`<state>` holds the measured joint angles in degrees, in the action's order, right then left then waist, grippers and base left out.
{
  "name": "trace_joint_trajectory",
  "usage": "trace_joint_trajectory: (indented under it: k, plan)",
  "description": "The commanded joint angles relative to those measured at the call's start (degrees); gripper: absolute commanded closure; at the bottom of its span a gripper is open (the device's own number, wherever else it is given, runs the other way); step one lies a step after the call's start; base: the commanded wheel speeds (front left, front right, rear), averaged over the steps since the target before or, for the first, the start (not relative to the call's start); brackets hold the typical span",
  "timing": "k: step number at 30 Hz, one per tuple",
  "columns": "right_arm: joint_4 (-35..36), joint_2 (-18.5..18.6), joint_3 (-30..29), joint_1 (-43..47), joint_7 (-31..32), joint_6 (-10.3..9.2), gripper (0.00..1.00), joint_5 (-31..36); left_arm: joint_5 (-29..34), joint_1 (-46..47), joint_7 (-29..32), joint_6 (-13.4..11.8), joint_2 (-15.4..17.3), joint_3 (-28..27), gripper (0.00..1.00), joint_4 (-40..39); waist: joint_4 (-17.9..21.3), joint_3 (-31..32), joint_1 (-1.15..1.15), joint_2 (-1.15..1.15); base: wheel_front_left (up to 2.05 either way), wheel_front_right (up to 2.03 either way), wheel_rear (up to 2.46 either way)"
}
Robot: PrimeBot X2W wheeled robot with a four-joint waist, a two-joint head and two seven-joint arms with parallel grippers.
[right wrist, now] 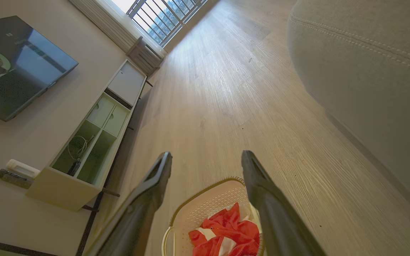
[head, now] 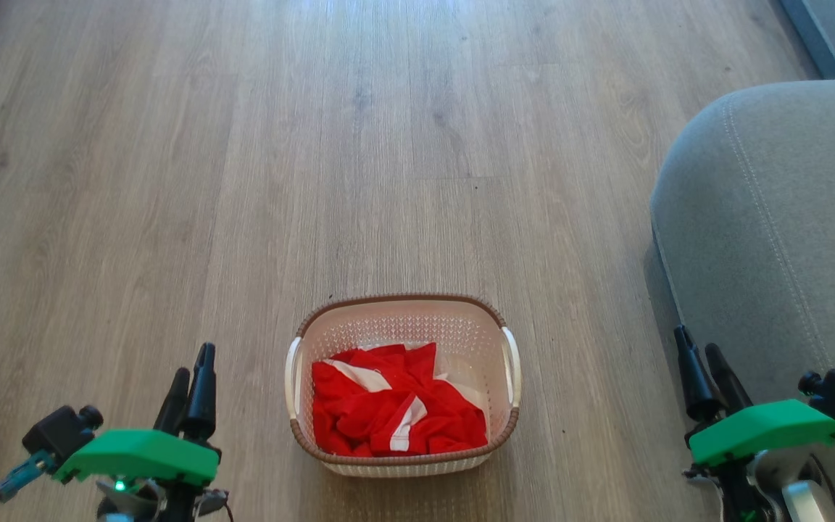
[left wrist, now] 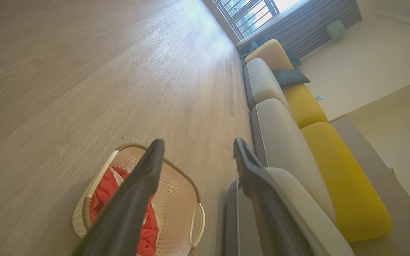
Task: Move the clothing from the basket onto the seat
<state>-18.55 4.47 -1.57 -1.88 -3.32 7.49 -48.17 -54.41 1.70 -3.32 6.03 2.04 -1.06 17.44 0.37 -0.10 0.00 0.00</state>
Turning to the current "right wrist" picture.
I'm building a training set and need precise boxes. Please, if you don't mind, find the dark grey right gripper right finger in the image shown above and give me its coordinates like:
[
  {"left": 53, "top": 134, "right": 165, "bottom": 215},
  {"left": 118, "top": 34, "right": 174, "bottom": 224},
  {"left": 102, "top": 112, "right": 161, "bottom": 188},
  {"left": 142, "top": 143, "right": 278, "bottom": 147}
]
[{"left": 241, "top": 150, "right": 327, "bottom": 256}]

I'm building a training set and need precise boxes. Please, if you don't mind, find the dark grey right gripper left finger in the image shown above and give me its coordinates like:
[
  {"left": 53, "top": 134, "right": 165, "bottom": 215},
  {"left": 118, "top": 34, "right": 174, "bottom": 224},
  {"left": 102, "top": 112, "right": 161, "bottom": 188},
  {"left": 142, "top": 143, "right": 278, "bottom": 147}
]
[{"left": 84, "top": 151, "right": 173, "bottom": 256}]

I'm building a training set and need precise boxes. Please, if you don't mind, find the red and white garment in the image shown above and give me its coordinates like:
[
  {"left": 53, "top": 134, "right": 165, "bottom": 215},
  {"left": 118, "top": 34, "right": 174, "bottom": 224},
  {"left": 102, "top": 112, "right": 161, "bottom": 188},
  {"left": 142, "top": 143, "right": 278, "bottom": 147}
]
[{"left": 188, "top": 203, "right": 261, "bottom": 256}]

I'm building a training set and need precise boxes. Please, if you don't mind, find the grey fabric sofa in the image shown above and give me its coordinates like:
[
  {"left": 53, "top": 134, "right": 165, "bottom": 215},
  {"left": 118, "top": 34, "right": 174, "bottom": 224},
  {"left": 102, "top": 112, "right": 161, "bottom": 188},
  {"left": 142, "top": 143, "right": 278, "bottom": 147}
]
[{"left": 288, "top": 0, "right": 410, "bottom": 218}]

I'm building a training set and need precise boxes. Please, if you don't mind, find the cream perforated laundry basket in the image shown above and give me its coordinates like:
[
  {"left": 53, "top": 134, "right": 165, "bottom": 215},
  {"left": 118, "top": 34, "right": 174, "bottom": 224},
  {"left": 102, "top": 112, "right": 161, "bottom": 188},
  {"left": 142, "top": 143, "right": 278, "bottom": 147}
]
[{"left": 161, "top": 177, "right": 266, "bottom": 256}]

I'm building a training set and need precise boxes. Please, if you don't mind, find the white television cabinet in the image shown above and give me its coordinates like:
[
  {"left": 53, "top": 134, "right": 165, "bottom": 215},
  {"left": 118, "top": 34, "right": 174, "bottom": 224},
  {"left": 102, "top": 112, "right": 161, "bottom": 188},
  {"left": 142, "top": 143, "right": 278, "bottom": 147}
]
[{"left": 26, "top": 59, "right": 154, "bottom": 256}]

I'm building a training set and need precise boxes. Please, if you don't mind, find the white cylindrical device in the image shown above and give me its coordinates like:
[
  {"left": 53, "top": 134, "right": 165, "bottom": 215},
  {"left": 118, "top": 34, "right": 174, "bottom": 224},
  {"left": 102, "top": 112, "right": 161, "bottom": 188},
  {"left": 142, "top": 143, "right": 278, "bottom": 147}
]
[{"left": 6, "top": 159, "right": 41, "bottom": 179}]

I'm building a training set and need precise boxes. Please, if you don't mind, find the black flat screen television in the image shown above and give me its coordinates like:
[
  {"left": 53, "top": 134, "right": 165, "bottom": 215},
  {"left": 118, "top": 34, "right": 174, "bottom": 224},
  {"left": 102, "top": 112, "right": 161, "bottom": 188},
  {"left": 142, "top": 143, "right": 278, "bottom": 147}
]
[{"left": 0, "top": 15, "right": 79, "bottom": 122}]

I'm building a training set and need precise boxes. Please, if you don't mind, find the white curtain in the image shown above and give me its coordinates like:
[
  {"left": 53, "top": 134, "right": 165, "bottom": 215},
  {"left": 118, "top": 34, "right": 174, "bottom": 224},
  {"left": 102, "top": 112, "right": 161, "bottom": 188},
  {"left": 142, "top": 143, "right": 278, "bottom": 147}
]
[{"left": 68, "top": 0, "right": 168, "bottom": 59}]

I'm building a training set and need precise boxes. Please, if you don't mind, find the metal window railing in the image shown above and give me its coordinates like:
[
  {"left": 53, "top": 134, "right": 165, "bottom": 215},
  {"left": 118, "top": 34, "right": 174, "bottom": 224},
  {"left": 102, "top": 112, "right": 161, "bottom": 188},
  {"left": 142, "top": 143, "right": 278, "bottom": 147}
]
[{"left": 126, "top": 0, "right": 209, "bottom": 47}]

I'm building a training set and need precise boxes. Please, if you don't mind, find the small black device with cord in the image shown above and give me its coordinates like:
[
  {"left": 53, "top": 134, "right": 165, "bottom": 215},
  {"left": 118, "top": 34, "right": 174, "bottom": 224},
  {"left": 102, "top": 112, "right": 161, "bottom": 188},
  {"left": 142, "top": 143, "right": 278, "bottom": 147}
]
[{"left": 67, "top": 159, "right": 82, "bottom": 177}]

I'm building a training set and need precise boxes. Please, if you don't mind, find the white coiled cable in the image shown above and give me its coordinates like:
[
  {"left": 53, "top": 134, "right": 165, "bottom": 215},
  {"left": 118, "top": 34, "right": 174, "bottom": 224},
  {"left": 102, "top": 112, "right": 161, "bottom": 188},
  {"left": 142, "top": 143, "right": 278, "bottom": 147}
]
[{"left": 67, "top": 134, "right": 96, "bottom": 162}]

